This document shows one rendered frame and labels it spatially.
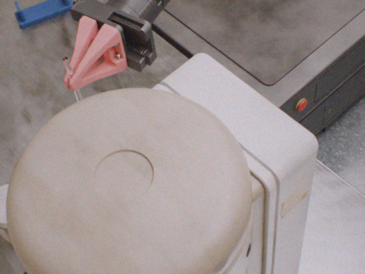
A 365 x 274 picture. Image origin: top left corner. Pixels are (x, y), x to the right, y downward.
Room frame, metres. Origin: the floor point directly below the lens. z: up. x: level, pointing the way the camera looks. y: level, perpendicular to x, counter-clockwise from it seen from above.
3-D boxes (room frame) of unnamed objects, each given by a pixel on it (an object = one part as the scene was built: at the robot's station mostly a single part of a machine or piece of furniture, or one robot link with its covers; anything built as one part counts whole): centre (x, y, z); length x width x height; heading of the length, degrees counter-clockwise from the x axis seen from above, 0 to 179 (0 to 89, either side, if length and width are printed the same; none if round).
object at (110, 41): (0.53, 0.08, 1.01); 0.09 x 0.07 x 0.07; 140
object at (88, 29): (0.51, 0.07, 1.01); 0.09 x 0.07 x 0.07; 140
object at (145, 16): (0.58, 0.03, 1.01); 0.10 x 0.07 x 0.07; 50
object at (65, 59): (0.49, 0.10, 0.95); 0.01 x 0.01 x 0.20; 49
